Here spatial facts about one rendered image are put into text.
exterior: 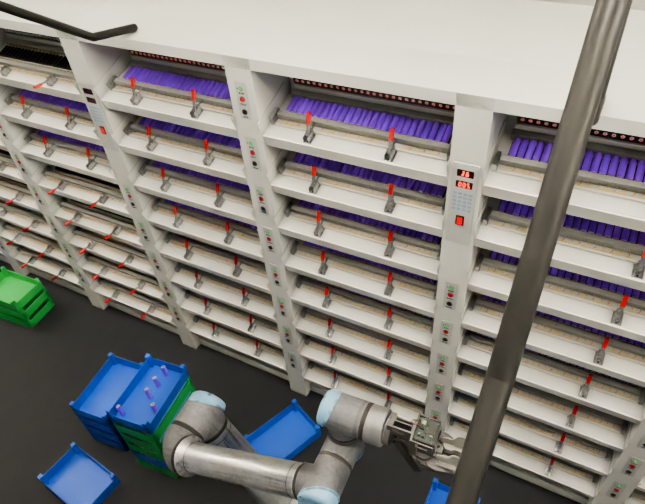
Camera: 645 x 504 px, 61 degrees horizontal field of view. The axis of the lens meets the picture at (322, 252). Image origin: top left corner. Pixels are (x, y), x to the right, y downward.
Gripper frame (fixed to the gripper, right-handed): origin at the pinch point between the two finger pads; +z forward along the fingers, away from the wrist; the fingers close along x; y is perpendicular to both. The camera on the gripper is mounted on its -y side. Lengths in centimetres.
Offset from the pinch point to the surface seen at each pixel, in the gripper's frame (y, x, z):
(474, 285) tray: -9, 61, -14
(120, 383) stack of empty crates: -93, 24, -165
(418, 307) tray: -27, 62, -32
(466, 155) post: 38, 62, -20
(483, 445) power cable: 75, -36, 3
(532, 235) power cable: 88, -23, 3
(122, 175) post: -2, 69, -160
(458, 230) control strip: 12, 62, -20
